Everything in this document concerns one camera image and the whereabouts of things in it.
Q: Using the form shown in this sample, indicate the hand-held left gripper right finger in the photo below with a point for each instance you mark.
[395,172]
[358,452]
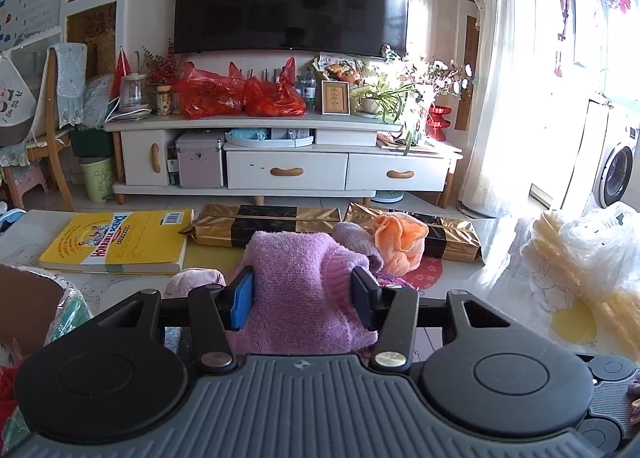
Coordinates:
[362,295]

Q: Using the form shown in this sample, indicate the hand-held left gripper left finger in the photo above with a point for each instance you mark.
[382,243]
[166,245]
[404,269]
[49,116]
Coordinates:
[242,300]

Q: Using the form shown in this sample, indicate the light purple fluffy towel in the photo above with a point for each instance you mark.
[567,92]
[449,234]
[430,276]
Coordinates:
[305,288]

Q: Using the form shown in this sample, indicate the peach orange towel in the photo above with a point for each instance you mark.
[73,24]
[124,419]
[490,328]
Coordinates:
[400,240]

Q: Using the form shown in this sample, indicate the white printed desktop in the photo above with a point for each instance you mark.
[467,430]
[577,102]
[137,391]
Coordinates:
[500,298]

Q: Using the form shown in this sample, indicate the person's right hand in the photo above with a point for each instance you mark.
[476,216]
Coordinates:
[635,395]

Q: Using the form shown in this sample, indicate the pale pink sock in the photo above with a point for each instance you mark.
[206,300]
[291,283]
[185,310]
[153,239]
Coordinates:
[195,283]

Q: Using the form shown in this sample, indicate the lavender sock roll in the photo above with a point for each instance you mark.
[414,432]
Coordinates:
[355,243]

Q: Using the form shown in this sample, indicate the gold black package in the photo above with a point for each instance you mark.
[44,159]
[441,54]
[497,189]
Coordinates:
[265,225]
[455,238]

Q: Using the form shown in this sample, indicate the light blue round base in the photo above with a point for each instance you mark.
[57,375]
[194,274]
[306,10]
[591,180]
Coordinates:
[390,197]

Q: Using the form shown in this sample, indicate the white TV cabinet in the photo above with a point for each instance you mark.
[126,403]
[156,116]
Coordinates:
[285,170]

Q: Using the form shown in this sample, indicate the yellow book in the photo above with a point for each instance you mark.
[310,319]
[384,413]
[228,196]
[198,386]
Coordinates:
[115,243]

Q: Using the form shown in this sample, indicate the silver metal case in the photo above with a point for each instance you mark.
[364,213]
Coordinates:
[200,162]

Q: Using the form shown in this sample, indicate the clear plastic bag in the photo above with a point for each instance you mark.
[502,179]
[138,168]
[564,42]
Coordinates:
[585,258]

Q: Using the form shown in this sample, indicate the flat books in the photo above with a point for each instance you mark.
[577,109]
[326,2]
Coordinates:
[400,143]

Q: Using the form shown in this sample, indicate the light blue packet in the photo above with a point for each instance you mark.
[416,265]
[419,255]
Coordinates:
[247,136]

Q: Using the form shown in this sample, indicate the white paper stack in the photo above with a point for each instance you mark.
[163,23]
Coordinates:
[295,137]

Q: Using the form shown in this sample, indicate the light green trash bin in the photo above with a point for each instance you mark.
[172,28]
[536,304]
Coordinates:
[99,180]

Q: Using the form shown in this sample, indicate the red stand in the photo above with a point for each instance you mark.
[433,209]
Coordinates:
[438,123]

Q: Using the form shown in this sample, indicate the potted spider plant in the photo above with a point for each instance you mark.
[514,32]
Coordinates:
[372,105]

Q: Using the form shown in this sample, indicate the red bag of oranges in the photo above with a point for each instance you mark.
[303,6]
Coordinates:
[275,97]

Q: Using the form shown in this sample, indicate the large red plastic bag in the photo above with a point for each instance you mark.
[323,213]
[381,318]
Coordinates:
[207,95]

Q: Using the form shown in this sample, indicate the green water bottle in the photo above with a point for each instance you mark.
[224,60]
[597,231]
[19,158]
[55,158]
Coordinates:
[309,90]

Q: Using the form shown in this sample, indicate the glass jar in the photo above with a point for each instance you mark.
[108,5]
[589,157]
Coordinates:
[164,100]

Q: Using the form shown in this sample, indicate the dark green box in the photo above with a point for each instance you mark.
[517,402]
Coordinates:
[90,143]

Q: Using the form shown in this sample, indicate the printed food packet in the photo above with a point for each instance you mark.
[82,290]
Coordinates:
[340,68]

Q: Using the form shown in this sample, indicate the white washing machine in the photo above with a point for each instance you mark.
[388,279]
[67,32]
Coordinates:
[610,172]

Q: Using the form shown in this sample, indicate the glass electric kettle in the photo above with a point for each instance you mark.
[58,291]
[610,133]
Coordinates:
[132,95]

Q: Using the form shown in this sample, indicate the wooden chair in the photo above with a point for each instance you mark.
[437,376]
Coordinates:
[55,157]

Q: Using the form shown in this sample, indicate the dried flower bouquet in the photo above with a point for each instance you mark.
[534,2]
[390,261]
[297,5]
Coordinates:
[440,72]

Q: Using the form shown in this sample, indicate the pink stool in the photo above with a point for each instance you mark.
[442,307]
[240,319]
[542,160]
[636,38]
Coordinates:
[27,182]

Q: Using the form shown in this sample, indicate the blue white pack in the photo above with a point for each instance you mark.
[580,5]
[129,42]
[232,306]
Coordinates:
[10,220]

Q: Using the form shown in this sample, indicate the red berry branches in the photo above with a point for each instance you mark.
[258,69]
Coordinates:
[165,65]

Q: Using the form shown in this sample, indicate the red towel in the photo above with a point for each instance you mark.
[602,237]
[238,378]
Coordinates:
[6,383]

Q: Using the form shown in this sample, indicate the white curtain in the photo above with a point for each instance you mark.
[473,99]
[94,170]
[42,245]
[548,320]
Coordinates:
[505,87]

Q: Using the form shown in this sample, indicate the small red flag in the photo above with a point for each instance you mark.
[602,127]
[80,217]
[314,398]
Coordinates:
[122,67]

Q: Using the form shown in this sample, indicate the grey lace chair cover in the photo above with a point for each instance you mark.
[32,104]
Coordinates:
[70,82]

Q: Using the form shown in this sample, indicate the white cartoon print cloth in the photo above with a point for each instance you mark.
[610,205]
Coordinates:
[15,107]

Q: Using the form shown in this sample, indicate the gold picture frame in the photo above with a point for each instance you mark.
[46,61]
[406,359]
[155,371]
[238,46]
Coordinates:
[335,97]

